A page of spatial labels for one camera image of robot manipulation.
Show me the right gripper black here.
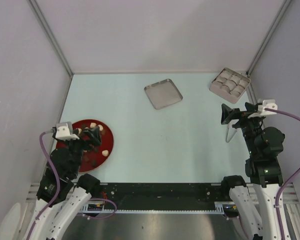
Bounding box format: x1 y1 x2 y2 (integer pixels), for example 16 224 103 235
220 101 265 156

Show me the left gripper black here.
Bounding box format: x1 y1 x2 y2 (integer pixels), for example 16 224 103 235
60 125 101 176

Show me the red round plate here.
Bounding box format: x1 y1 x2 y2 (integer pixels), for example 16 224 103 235
55 118 115 174

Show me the pink square tin box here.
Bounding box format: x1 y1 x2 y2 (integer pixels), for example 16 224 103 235
209 67 251 104

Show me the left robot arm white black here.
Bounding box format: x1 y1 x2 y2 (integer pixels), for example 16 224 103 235
21 122 102 240

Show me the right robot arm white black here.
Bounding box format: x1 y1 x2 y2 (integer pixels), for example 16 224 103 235
220 99 300 240

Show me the white cube chocolate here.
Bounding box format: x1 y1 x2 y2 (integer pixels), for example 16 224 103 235
90 122 96 128

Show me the white heart chocolate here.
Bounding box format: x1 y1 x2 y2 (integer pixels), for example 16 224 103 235
101 150 109 157

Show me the silver tin lid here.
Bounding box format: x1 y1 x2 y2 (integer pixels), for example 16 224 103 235
144 78 183 110

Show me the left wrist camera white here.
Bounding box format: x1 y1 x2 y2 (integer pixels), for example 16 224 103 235
53 121 80 141

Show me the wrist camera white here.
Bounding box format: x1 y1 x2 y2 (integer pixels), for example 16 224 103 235
247 99 278 119
53 121 80 141

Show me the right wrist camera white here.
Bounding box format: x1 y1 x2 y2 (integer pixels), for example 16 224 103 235
247 99 278 119

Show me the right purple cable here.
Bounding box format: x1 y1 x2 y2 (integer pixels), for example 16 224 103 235
264 107 300 240

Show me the purple cable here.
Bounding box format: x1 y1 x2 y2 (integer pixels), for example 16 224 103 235
264 107 300 240
27 129 117 240

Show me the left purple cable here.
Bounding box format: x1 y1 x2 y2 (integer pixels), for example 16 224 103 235
27 129 117 240

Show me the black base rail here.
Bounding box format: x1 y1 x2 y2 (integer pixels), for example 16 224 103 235
101 183 230 211

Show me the white slotted cable duct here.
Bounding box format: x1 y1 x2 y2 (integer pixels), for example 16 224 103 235
79 201 241 215

